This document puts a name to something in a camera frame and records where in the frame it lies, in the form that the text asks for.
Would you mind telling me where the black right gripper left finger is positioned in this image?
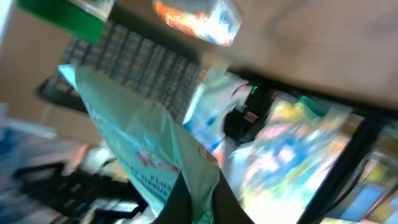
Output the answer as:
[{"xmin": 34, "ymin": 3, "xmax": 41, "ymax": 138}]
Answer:
[{"xmin": 152, "ymin": 174, "xmax": 193, "ymax": 224}]

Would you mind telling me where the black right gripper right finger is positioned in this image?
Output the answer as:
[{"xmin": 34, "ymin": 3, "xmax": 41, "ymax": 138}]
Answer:
[{"xmin": 211, "ymin": 169, "xmax": 254, "ymax": 224}]

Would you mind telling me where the light blue tissue pack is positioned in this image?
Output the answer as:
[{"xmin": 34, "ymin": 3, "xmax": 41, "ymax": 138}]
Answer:
[{"xmin": 58, "ymin": 64, "xmax": 220, "ymax": 223}]

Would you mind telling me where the green lid jar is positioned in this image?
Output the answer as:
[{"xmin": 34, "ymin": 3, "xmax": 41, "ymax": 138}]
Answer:
[{"xmin": 17, "ymin": 0, "xmax": 115, "ymax": 43}]

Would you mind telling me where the orange snack packet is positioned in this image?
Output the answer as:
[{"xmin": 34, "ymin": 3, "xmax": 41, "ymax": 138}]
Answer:
[{"xmin": 152, "ymin": 0, "xmax": 242, "ymax": 47}]

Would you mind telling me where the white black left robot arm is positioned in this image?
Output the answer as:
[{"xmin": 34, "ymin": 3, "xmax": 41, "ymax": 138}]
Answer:
[{"xmin": 183, "ymin": 67, "xmax": 271, "ymax": 151}]

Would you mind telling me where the grey plastic mesh basket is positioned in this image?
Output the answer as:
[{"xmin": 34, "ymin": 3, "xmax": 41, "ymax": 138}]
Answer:
[{"xmin": 35, "ymin": 20, "xmax": 203, "ymax": 125}]

